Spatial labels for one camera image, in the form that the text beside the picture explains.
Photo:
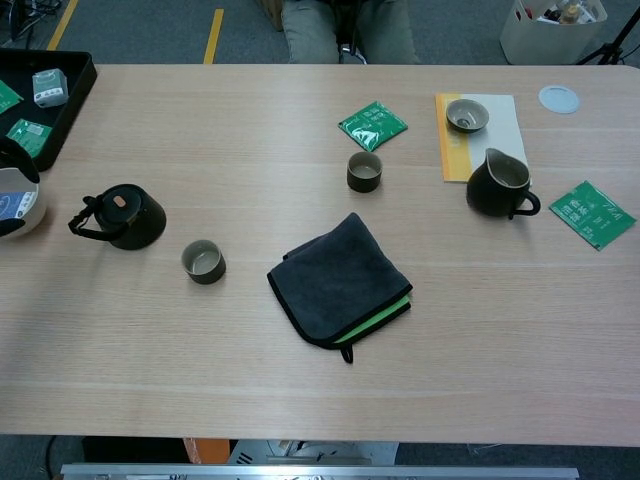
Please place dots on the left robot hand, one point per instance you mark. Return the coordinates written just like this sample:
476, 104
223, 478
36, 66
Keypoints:
20, 157

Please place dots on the black teapot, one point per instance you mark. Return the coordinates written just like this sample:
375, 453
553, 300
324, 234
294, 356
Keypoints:
132, 222

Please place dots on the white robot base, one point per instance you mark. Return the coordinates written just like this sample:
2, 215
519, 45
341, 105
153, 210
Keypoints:
310, 452

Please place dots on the green tea packet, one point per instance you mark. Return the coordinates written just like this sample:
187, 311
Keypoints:
592, 215
7, 97
372, 125
29, 139

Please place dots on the blue tea packet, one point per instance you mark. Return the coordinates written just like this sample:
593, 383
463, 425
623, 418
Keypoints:
15, 205

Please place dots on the round white container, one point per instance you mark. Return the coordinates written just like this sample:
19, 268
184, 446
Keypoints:
35, 210

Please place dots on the grey white tea packet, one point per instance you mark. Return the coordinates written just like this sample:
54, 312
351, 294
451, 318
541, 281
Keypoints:
50, 89

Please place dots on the black tray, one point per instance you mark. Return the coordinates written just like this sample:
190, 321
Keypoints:
75, 85

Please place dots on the grey ceramic teacup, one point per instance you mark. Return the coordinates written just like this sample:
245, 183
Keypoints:
202, 272
364, 182

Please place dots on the seated person legs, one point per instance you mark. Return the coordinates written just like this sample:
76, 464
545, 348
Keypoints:
310, 35

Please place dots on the dark grey folded cloth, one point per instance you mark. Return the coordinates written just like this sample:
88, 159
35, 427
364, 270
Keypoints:
335, 280

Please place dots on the orange object under table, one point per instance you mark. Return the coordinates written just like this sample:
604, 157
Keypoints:
205, 450

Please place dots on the grey ceramic bowl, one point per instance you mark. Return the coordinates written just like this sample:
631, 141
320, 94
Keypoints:
467, 116

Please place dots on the black ceramic pitcher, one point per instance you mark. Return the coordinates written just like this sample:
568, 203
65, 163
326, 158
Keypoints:
485, 197

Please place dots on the yellow and white booklet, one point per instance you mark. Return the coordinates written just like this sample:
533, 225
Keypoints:
505, 145

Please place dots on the white storage bin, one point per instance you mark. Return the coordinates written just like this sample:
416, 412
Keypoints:
550, 42

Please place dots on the black tripod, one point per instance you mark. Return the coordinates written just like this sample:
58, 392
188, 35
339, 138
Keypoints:
607, 50

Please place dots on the aluminium rail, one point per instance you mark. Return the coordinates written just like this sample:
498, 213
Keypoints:
320, 472

